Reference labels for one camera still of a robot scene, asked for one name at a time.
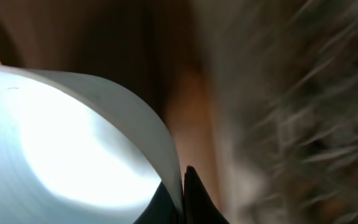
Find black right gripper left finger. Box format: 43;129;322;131
134;182;179;224

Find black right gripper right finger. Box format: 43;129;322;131
184;166;229;224

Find white green cup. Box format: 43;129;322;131
0;66;183;224

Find grey dishwasher rack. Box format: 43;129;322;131
219;0;358;223

